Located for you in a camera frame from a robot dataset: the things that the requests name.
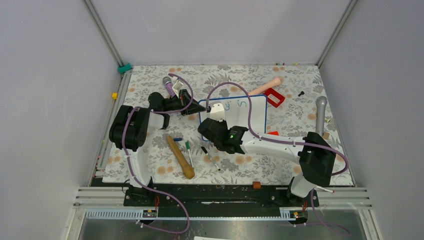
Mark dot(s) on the brown cork cylinder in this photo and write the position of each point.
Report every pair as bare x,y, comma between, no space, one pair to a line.
256,185

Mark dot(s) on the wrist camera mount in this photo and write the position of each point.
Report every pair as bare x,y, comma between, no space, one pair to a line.
216,112
176,87

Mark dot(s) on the silver grey microphone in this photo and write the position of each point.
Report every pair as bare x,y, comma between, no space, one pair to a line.
321,103

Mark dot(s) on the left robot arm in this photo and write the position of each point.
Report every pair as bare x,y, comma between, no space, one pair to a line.
130,126

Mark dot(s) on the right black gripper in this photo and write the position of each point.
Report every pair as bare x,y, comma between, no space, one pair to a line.
224,123

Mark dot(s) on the purple patterned microphone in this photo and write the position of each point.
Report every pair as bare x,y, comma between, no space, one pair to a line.
167,81

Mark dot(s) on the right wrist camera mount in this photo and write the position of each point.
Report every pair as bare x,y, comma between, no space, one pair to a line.
216,112

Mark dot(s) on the red-capped marker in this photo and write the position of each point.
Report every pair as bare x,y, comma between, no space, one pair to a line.
324,189

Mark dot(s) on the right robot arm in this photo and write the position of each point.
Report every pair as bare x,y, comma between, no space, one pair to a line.
314,155

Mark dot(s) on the small yellow block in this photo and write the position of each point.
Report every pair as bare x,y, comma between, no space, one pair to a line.
114,96

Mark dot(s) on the blue-framed whiteboard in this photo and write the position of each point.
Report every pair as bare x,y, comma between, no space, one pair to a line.
239,111

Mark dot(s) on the red rectangular tray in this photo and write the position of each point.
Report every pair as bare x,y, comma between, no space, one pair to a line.
274,98

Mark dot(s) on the red cube block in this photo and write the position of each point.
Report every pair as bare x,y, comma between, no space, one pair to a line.
276,133

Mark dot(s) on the teal corner clip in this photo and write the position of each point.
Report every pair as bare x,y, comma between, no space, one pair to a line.
123,69

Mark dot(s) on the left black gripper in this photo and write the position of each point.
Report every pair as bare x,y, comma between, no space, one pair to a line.
184,99

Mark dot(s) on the green-capped marker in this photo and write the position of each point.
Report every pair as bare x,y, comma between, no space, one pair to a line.
187,144

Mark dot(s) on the floral patterned table mat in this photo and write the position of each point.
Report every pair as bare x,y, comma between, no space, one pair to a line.
294,118

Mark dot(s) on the small wooden cube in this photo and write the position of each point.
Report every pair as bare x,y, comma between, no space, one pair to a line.
326,135

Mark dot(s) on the pink plastic cylinder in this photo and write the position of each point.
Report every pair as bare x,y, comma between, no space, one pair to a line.
273,83

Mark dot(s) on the black-capped marker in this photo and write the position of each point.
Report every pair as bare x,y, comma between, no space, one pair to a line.
210,158

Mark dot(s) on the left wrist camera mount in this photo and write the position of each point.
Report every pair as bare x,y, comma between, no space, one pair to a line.
176,87

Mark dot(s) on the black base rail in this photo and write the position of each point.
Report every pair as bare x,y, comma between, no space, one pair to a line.
216,201

